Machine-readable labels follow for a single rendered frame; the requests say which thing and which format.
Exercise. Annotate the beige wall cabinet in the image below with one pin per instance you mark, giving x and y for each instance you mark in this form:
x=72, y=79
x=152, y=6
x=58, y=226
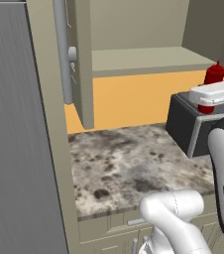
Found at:
x=143, y=59

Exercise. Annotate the red condiment bottle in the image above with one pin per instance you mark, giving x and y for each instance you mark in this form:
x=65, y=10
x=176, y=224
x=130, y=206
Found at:
x=214, y=74

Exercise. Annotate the black box appliance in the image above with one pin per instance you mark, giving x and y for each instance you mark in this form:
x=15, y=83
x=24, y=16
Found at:
x=183, y=122

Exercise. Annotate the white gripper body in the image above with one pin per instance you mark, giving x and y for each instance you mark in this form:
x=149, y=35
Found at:
x=209, y=92

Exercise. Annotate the beige cabinet door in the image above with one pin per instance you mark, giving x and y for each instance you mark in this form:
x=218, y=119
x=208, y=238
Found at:
x=84, y=66

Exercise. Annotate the beige tall side panel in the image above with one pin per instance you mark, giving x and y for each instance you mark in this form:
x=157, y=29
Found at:
x=56, y=132

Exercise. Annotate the beige drawer front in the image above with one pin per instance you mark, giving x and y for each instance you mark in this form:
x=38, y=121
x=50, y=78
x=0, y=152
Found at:
x=110, y=226

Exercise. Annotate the grey fridge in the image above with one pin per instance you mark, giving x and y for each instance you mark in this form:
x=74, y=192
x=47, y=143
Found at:
x=15, y=132

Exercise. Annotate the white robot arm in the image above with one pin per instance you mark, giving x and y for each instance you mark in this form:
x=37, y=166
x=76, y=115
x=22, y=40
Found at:
x=173, y=211

